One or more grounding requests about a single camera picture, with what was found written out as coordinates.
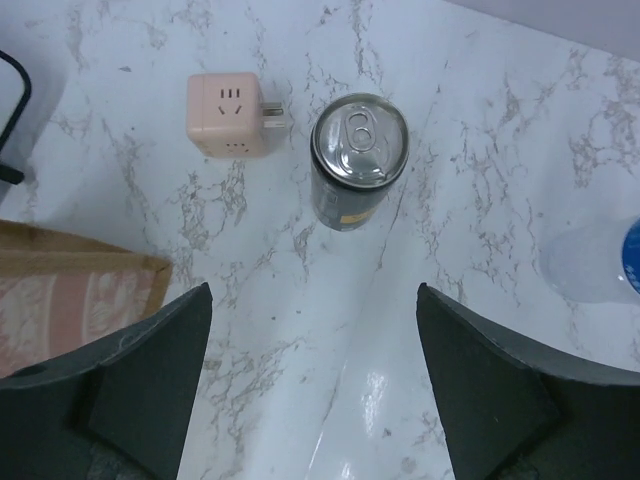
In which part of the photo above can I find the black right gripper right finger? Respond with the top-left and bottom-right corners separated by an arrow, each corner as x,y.
416,284 -> 639,479

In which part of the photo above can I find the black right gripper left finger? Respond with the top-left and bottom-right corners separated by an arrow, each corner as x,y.
1,283 -> 212,479

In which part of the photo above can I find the tan canvas tote bag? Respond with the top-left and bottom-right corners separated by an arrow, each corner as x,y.
1,221 -> 172,377

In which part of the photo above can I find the large blue-label water bottle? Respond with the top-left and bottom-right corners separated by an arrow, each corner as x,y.
539,217 -> 639,305

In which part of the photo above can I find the black Schweppes can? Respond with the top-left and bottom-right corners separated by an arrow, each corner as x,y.
310,93 -> 409,232

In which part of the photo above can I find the pink power cube adapter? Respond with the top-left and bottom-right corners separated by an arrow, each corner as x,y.
186,72 -> 286,158

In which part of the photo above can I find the white whiteboard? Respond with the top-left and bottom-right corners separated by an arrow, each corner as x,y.
1,51 -> 32,185

